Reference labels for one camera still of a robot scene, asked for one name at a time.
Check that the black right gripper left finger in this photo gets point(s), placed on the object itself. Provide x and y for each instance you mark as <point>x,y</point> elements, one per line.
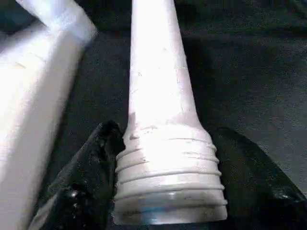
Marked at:
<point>81,191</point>

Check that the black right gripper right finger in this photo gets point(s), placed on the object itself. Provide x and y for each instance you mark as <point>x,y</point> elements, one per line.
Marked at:
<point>268,201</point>

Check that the white plastic table top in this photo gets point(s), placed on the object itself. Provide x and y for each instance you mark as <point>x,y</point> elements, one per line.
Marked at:
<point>29,96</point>

